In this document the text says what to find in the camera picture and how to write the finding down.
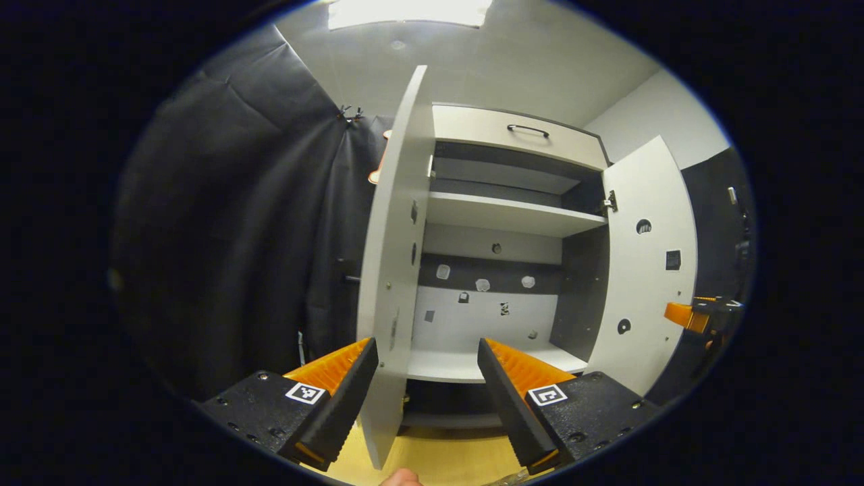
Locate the white grey cabinet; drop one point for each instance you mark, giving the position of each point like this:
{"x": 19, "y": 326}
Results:
{"x": 499, "y": 263}

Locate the white cabinet door camera sticker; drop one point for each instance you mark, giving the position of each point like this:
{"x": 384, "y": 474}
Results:
{"x": 398, "y": 236}

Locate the black tripod stand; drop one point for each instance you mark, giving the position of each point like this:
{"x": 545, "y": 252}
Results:
{"x": 741, "y": 236}

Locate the metal door hinge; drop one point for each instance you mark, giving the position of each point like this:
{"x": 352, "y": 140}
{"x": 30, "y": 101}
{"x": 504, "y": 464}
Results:
{"x": 610, "y": 201}

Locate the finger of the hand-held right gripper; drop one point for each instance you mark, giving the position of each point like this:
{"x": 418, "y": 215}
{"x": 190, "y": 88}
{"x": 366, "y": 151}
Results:
{"x": 685, "y": 316}

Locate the black cloth clip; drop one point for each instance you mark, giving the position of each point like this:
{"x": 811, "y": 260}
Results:
{"x": 358, "y": 112}
{"x": 345, "y": 112}

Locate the white cabinet door cat sticker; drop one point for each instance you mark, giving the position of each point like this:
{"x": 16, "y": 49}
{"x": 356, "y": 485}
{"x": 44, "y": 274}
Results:
{"x": 641, "y": 270}

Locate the black backdrop cloth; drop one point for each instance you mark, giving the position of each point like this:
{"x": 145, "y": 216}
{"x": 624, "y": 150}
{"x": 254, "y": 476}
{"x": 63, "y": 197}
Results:
{"x": 243, "y": 223}

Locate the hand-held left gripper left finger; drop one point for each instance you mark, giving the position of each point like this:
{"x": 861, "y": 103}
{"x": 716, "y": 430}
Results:
{"x": 341, "y": 405}

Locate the white cabinet shelf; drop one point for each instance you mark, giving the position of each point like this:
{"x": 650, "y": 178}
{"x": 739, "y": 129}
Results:
{"x": 499, "y": 214}

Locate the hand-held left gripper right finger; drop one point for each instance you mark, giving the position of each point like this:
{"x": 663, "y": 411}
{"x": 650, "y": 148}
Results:
{"x": 516, "y": 405}

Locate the ceiling light panel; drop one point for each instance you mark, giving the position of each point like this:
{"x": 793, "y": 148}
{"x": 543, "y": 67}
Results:
{"x": 408, "y": 12}

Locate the white cabinet drawer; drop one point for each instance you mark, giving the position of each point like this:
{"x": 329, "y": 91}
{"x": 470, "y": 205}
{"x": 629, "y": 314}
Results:
{"x": 486, "y": 131}

